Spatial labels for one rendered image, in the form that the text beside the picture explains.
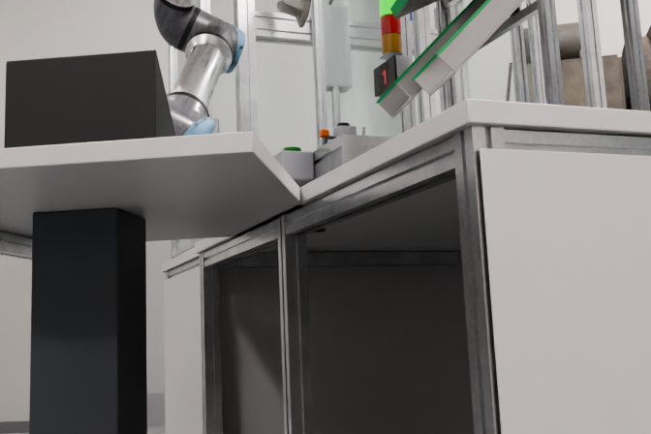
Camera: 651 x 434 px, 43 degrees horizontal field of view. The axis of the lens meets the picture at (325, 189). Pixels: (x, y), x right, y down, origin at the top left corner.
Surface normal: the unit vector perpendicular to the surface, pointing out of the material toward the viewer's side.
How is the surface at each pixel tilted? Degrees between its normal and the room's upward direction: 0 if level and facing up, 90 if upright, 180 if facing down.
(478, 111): 90
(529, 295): 90
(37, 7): 90
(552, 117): 90
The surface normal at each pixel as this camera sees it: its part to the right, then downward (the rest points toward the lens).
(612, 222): 0.36, -0.18
